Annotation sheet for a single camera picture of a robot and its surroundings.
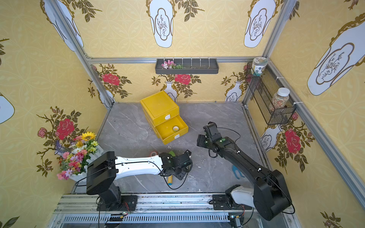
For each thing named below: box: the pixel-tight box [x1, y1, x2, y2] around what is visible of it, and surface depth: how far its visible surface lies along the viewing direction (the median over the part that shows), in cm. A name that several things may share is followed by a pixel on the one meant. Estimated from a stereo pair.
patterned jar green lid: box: [251, 56, 269, 77], surface depth 87 cm
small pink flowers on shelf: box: [161, 59, 184, 70], surface depth 89 cm
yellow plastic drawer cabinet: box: [139, 90, 189, 145], surface depth 92 cm
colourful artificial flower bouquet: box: [54, 131, 99, 181], surface depth 76 cm
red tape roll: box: [148, 151, 158, 158], surface depth 94 cm
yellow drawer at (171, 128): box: [154, 114, 189, 145], surface depth 95 cm
